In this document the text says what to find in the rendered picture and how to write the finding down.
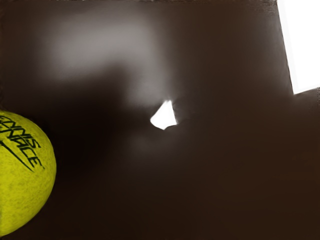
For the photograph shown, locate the yellow tennis ball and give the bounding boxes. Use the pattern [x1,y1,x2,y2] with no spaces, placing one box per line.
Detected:
[0,110,57,238]

